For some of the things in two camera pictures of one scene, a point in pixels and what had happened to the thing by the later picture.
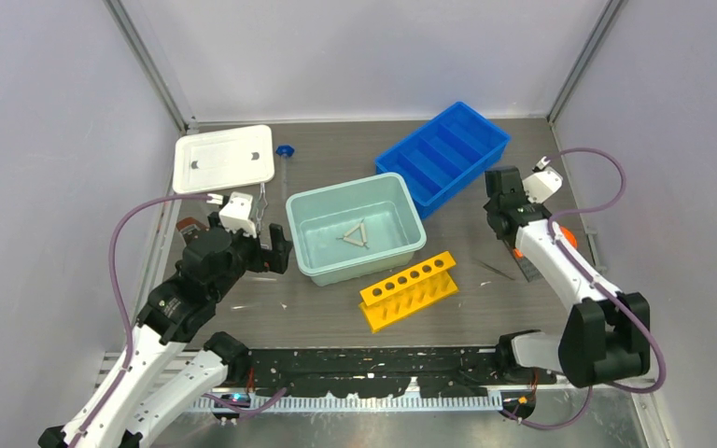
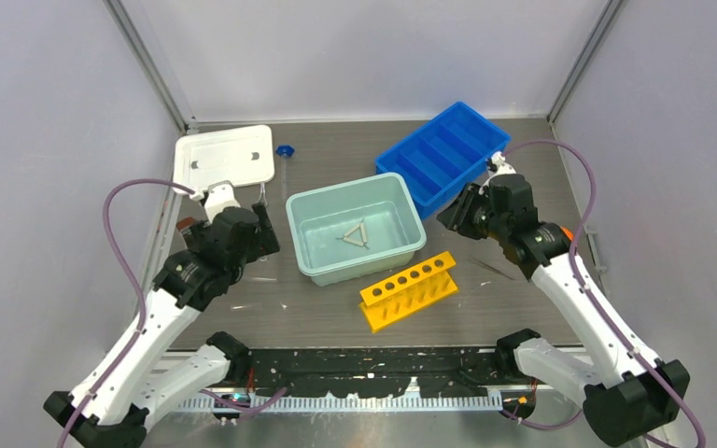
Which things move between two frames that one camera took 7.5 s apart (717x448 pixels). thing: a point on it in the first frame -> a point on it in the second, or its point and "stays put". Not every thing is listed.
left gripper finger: (279, 249) -> (260, 235)
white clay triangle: (360, 225) stays put
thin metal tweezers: (492, 269) stays put
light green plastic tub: (357, 226) stays put
